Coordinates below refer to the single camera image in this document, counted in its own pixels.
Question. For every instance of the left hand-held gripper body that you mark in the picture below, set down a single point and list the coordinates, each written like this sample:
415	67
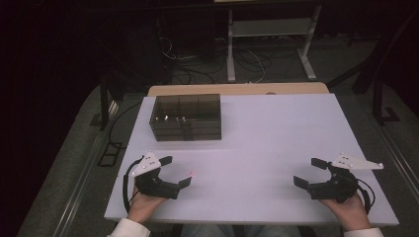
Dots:
154	186

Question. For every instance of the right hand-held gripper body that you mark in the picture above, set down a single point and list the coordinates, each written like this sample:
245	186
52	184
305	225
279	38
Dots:
339	187

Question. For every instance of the smoky transparent drawer box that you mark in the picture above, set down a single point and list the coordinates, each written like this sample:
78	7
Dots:
186	117

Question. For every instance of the person's left hand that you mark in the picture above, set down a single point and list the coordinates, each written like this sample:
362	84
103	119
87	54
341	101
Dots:
141	207

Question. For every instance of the person's right hand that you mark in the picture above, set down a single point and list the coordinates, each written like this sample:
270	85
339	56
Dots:
351	212

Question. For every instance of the black metal stand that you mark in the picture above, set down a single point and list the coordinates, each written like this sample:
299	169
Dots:
378	98
104	105

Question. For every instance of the wooden table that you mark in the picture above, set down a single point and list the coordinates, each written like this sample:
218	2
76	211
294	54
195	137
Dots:
237	89

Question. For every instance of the black rectangular floor frame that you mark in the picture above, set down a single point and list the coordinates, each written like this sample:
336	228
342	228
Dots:
110	154

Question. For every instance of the white metal desk frame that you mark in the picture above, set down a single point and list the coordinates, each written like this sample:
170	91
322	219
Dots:
270	28

